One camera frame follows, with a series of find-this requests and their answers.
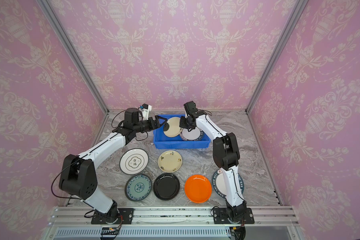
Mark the left corner aluminium post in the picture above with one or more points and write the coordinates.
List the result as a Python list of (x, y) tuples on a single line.
[(63, 36)]

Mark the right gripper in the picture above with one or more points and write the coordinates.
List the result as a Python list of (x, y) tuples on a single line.
[(185, 121)]

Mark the small green-rim plate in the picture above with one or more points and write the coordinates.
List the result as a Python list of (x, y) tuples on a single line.
[(192, 135)]

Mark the cream plate black ink blot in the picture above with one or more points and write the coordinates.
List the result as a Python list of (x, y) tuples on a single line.
[(172, 127)]

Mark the large green-rim white plate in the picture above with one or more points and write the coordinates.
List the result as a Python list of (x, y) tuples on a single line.
[(218, 183)]

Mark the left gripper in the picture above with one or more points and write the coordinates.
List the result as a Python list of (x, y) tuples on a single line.
[(156, 124)]

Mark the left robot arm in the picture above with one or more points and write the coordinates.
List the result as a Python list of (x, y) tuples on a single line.
[(78, 176)]

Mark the cream plate small motifs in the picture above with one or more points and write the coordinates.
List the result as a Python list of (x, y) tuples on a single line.
[(170, 161)]

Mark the orange plate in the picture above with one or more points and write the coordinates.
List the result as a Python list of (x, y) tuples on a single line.
[(198, 189)]

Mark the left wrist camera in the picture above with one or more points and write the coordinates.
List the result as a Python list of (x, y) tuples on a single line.
[(145, 111)]

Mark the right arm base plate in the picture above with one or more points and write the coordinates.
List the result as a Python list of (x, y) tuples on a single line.
[(225, 216)]

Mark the teal patterned plate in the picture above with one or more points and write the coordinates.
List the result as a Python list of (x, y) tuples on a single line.
[(138, 187)]

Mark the aluminium front rail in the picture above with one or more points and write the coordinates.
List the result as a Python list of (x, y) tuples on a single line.
[(175, 223)]

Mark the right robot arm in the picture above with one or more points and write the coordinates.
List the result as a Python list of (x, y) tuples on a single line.
[(226, 156)]

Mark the corner aluminium post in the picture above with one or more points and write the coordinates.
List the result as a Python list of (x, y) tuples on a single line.
[(63, 36), (279, 47)]

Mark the white plate black flower outline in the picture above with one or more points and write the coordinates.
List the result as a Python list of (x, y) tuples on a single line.
[(134, 161)]

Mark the small circuit board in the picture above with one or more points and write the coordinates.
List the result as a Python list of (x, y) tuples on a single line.
[(110, 231)]

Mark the blue plastic bin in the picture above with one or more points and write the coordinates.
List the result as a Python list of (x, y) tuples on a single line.
[(161, 141)]

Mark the right corner aluminium post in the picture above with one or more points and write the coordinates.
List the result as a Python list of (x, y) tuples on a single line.
[(279, 47)]

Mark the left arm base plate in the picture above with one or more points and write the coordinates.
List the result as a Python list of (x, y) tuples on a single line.
[(122, 216)]

